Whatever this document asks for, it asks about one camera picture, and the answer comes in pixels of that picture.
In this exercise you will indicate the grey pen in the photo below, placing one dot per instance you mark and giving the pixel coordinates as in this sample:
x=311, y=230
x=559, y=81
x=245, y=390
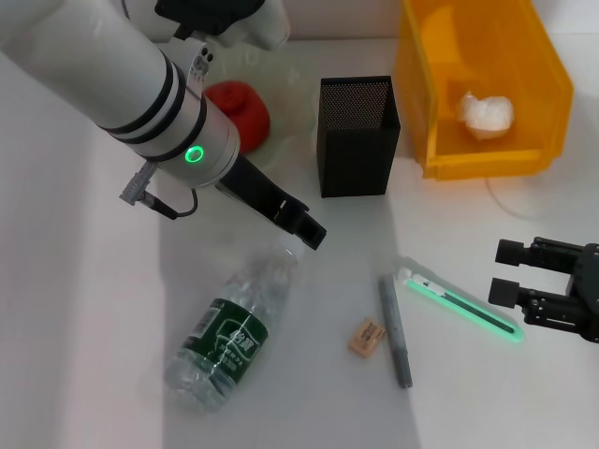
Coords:
x=395, y=332

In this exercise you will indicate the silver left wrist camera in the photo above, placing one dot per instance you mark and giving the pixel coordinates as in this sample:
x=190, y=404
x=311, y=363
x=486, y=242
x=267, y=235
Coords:
x=273, y=30

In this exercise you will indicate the red-orange knitted orange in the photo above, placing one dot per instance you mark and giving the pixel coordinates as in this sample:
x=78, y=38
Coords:
x=248, y=117

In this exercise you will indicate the pale green glass fruit plate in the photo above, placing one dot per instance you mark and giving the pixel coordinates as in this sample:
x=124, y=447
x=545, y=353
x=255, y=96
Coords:
x=285, y=93

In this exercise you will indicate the green white toothbrush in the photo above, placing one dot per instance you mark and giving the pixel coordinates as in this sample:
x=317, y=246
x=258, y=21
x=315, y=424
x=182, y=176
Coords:
x=468, y=311

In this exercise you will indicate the tan eraser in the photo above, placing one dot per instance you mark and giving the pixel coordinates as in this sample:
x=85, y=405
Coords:
x=366, y=337

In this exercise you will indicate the yellow plastic bin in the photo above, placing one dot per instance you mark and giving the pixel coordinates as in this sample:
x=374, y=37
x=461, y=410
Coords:
x=515, y=56

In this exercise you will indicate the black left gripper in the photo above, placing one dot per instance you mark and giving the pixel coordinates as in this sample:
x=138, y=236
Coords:
x=255, y=187

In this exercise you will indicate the black mesh pen holder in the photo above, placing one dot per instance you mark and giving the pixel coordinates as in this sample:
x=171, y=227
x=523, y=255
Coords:
x=355, y=163

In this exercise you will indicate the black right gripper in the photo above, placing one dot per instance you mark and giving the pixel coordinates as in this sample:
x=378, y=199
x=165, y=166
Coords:
x=589, y=294

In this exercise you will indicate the white paper ball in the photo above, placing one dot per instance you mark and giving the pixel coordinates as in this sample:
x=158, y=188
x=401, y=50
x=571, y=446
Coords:
x=486, y=117

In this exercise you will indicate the clear green-label water bottle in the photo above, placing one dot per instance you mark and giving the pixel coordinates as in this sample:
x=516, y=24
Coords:
x=224, y=341

